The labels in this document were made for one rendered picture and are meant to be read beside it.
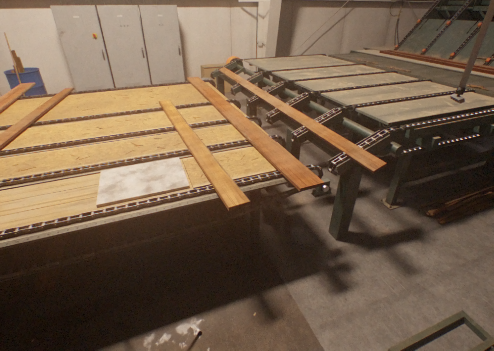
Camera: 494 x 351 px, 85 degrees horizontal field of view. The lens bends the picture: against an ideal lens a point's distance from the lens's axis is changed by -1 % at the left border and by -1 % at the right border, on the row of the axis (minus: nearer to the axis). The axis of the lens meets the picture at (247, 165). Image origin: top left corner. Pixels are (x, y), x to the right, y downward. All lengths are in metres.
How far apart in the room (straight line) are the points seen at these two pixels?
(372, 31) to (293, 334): 9.61
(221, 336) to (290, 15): 8.00
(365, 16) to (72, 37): 8.13
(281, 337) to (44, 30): 7.30
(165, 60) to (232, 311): 5.93
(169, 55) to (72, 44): 1.97
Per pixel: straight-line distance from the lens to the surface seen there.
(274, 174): 2.06
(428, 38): 7.71
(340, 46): 9.90
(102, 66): 7.12
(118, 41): 7.03
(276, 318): 2.25
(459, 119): 3.30
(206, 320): 2.25
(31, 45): 7.90
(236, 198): 1.77
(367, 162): 2.25
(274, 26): 7.67
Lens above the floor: 1.94
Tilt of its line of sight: 30 degrees down
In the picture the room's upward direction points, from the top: straight up
